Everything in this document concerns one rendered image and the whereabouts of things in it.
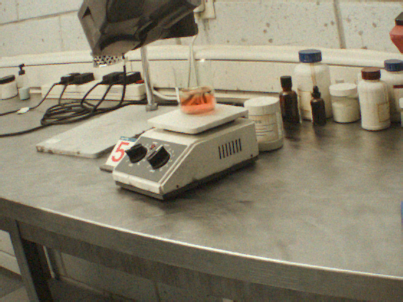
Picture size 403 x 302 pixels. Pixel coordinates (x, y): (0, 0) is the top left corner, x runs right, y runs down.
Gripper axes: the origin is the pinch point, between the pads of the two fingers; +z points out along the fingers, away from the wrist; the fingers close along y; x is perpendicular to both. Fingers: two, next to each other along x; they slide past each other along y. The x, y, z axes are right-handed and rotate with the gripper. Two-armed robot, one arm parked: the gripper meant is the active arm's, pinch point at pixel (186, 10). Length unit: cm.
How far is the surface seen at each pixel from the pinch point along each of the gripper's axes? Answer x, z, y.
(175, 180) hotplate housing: 23.1, -15.1, -1.4
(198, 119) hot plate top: 16.9, -5.7, -2.0
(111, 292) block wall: 92, 63, 69
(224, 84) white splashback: 22.6, 42.1, 12.8
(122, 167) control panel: 22.3, -12.0, 8.9
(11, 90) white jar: 23, 59, 89
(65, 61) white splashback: 16, 57, 65
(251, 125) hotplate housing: 19.4, -0.8, -8.6
